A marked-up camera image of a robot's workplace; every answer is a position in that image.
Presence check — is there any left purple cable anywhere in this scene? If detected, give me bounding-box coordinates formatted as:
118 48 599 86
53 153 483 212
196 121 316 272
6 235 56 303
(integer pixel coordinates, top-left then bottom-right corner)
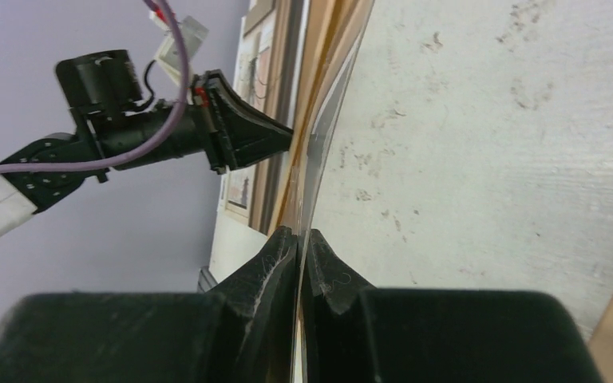
0 0 192 185

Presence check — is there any brown backing board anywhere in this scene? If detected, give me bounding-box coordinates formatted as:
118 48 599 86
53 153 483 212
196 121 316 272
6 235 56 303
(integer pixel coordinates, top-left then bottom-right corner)
268 1 374 233

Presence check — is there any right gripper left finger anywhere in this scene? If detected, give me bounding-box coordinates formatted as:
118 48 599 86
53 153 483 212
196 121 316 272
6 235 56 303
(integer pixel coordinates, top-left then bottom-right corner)
200 227 299 382

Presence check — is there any clear acrylic sheet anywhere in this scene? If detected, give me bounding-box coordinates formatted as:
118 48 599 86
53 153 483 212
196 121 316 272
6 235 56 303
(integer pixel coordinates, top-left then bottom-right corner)
290 12 371 382

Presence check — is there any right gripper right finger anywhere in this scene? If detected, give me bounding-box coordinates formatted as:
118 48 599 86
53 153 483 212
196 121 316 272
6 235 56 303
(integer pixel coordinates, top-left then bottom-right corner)
301 229 373 382

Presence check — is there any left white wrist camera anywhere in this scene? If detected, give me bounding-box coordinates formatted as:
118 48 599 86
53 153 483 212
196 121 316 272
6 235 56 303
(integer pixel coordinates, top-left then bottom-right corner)
148 9 210 89

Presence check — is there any photo print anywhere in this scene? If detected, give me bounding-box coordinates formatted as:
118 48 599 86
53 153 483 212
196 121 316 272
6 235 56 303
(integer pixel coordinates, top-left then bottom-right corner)
217 0 313 234

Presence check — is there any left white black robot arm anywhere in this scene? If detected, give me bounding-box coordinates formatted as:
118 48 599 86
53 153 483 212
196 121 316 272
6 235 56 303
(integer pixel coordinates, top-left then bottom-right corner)
0 49 293 237

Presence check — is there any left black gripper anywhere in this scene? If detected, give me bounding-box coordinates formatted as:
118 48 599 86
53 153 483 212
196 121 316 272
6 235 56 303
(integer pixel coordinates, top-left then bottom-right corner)
100 69 295 173

